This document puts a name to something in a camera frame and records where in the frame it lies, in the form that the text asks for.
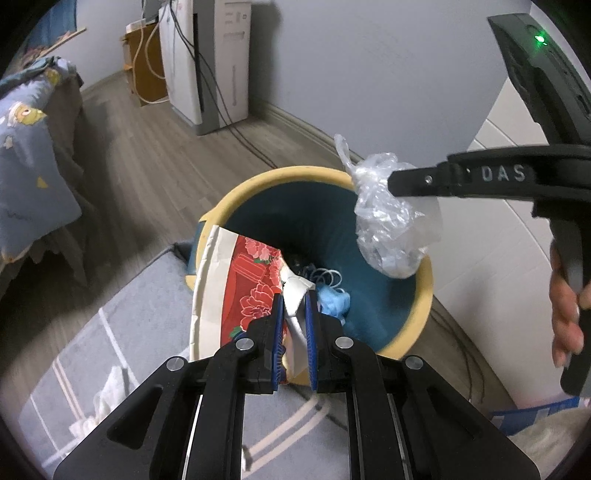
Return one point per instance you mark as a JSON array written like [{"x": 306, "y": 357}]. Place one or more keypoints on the grey plaid mat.
[{"x": 152, "y": 300}]

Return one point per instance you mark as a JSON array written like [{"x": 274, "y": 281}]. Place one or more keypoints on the wooden window sill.
[{"x": 64, "y": 41}]

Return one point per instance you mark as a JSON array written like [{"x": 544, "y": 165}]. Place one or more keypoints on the wooden tv cabinet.
[{"x": 157, "y": 60}]

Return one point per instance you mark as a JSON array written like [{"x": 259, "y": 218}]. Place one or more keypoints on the white tissue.
[{"x": 111, "y": 387}]

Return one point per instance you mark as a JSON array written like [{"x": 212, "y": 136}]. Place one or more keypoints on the white panelled cabinet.
[{"x": 508, "y": 254}]

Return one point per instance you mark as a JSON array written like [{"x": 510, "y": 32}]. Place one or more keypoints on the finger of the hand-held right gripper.
[{"x": 415, "y": 181}]

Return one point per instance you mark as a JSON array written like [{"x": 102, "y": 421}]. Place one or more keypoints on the white air purifier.
[{"x": 231, "y": 69}]

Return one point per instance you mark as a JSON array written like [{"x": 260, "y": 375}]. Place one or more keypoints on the blue printed blanket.
[{"x": 27, "y": 184}]

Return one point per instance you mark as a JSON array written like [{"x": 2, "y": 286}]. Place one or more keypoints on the blue flat object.
[{"x": 535, "y": 413}]

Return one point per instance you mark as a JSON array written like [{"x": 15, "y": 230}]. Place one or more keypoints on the teal waste bin yellow rim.
[{"x": 286, "y": 212}]

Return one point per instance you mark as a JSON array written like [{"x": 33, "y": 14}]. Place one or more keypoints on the teal curtain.
[{"x": 55, "y": 18}]

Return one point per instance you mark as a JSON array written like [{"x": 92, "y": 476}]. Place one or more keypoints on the bed with grey skirt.
[{"x": 74, "y": 138}]

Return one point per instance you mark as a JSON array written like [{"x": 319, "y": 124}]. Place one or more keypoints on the red floral paper packaging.
[{"x": 249, "y": 277}]

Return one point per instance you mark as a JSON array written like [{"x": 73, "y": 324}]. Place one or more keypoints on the clear plastic bag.
[{"x": 383, "y": 230}]

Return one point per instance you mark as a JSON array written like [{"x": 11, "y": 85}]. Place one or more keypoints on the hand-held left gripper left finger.
[{"x": 277, "y": 341}]

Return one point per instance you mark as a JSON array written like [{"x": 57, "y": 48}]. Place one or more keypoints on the person's right hand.
[{"x": 565, "y": 318}]

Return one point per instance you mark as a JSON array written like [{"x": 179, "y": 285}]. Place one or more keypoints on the blue face mask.
[{"x": 332, "y": 300}]

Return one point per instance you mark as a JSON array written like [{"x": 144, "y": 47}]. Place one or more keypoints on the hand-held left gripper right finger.
[{"x": 311, "y": 341}]

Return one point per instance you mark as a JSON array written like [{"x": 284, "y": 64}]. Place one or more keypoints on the pale pink cloth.
[{"x": 554, "y": 447}]

